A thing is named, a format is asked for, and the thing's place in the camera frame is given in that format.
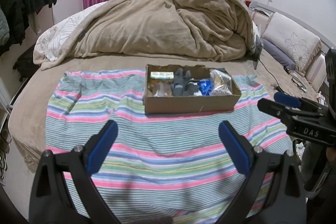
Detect cotton swab bag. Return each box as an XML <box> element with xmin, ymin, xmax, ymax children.
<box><xmin>210</xmin><ymin>69</ymin><xmax>233</xmax><ymax>96</ymax></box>

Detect blue tissue pack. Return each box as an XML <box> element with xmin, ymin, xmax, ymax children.
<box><xmin>198</xmin><ymin>79</ymin><xmax>213</xmax><ymax>96</ymax></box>

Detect clear plastic snack bag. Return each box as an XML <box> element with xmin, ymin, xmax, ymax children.
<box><xmin>147</xmin><ymin>81</ymin><xmax>172</xmax><ymax>97</ymax></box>

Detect small green tissue pack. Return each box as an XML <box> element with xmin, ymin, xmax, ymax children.
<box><xmin>150</xmin><ymin>71</ymin><xmax>174</xmax><ymax>80</ymax></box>

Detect eyeglasses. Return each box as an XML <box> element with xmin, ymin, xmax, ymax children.
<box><xmin>291</xmin><ymin>77</ymin><xmax>307</xmax><ymax>93</ymax></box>

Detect grey pillow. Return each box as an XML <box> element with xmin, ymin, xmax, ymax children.
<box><xmin>260</xmin><ymin>38</ymin><xmax>296</xmax><ymax>71</ymax></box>

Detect white floral pillow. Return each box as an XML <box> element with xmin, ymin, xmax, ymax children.
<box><xmin>262</xmin><ymin>12</ymin><xmax>322</xmax><ymax>74</ymax></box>

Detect beige fleece blanket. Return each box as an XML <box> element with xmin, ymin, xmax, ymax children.
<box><xmin>39</xmin><ymin>0</ymin><xmax>256</xmax><ymax>70</ymax></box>

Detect striped colourful towel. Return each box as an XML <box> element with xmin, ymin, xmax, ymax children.
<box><xmin>45</xmin><ymin>70</ymin><xmax>291</xmax><ymax>223</ymax></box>

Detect open cardboard box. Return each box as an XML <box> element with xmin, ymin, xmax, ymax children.
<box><xmin>143</xmin><ymin>64</ymin><xmax>242</xmax><ymax>114</ymax></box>

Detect white floral duvet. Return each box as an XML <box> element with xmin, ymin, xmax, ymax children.
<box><xmin>33</xmin><ymin>2</ymin><xmax>105</xmax><ymax>65</ymax></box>

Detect black charger cable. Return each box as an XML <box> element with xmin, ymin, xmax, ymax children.
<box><xmin>258</xmin><ymin>57</ymin><xmax>291</xmax><ymax>97</ymax></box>

